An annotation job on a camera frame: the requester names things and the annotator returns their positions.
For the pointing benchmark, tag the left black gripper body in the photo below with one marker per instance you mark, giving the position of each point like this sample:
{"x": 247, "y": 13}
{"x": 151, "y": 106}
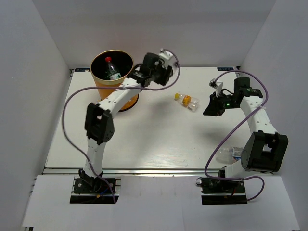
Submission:
{"x": 160, "y": 74}

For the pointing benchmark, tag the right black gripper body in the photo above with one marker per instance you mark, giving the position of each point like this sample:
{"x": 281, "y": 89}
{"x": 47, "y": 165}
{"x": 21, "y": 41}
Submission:
{"x": 228, "y": 101}

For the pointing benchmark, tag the large red-label clear bottle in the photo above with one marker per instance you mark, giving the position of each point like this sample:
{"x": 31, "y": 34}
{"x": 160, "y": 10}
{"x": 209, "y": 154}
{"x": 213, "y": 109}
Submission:
{"x": 111, "y": 70}

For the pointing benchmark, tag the black-label small clear bottle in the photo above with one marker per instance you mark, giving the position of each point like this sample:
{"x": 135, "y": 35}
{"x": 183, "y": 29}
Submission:
{"x": 175, "y": 65}

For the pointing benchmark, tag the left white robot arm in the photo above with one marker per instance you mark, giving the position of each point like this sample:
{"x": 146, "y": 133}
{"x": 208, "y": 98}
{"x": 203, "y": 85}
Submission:
{"x": 99, "y": 123}

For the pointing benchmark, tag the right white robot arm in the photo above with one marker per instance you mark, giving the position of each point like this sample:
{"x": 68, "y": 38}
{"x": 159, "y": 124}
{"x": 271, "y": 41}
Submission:
{"x": 266, "y": 147}

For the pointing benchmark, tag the orange cylindrical bin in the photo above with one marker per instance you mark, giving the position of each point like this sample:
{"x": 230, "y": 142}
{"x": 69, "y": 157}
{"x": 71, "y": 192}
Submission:
{"x": 122, "y": 60}

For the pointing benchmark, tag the yellow-cap orange-label bottle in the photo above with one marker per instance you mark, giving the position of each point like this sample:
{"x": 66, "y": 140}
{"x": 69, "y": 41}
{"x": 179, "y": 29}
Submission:
{"x": 187, "y": 101}

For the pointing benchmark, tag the right blue corner sticker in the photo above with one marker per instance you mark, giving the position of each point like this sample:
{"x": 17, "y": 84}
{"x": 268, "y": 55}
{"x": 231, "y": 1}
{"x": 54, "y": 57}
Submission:
{"x": 225, "y": 69}

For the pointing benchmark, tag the blue corner sticker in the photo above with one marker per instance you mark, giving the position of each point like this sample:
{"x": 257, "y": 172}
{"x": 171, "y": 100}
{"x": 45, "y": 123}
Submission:
{"x": 225, "y": 69}
{"x": 81, "y": 70}

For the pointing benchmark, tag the blue-label clear bottle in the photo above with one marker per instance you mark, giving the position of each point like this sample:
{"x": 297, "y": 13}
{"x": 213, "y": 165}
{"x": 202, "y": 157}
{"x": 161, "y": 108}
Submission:
{"x": 228, "y": 155}

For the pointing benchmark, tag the left blue corner sticker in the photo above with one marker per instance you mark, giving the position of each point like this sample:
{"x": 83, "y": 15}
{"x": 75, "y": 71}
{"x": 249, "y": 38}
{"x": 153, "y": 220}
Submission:
{"x": 81, "y": 70}

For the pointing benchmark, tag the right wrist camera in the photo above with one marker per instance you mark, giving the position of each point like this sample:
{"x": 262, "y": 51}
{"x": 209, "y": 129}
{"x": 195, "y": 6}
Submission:
{"x": 217, "y": 85}

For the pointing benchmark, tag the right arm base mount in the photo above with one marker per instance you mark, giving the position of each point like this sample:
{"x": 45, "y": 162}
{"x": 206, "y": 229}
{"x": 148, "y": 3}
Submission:
{"x": 221, "y": 192}

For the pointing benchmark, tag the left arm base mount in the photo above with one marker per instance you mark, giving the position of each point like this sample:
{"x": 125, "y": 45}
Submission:
{"x": 82, "y": 193}

